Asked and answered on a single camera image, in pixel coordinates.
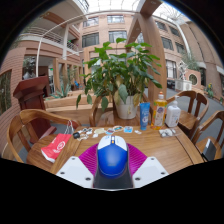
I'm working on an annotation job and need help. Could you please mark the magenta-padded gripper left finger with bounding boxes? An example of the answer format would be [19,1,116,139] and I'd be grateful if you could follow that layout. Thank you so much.
[55,142,100,189]

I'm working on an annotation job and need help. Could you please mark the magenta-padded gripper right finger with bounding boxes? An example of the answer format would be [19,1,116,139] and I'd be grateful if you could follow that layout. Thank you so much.
[127,142,170,189]

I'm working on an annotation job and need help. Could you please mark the blue and white computer mouse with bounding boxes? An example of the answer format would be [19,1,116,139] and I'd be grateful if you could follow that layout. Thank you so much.
[93,134,134,190]

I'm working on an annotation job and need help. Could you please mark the white crumpled packet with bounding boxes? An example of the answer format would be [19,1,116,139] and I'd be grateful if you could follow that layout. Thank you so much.
[158,128,177,138]

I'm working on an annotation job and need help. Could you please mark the wooden armchair with black notebook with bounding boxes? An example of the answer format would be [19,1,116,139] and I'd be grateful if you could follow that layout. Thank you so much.
[192,110,224,161]

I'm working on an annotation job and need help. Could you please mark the blue squeeze tube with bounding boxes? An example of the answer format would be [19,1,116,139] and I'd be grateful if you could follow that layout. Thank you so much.
[139,101,151,131]

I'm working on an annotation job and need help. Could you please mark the yellow dish soap bottle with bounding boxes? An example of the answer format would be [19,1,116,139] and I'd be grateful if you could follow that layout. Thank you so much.
[150,91,168,131]

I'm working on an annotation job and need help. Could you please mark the white pump bottle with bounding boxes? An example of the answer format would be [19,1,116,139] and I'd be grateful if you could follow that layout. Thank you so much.
[165,95,182,129]

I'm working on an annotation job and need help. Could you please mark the long wooden planter box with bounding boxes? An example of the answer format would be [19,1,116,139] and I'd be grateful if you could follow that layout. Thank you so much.
[43,94,116,127]

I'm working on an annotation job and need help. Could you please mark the black notebook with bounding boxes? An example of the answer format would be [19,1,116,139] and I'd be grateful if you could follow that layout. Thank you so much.
[201,138,218,162]

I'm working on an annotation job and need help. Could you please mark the wooden armchair with red bag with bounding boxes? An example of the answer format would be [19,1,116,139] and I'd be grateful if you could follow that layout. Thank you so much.
[6,108,81,164]

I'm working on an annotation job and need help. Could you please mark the green agave plant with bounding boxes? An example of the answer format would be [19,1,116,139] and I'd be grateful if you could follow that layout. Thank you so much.
[53,81,73,100]

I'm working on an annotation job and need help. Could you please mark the dark red wooden lectern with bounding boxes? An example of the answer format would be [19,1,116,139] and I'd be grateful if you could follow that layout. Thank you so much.
[13,75,53,141]

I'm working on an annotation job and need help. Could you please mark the green plant in white pot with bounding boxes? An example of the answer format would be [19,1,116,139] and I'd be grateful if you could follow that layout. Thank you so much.
[75,37,163,120]

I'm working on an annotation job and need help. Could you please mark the white stone statue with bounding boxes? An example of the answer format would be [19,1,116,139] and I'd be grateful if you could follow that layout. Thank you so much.
[177,60,188,81]

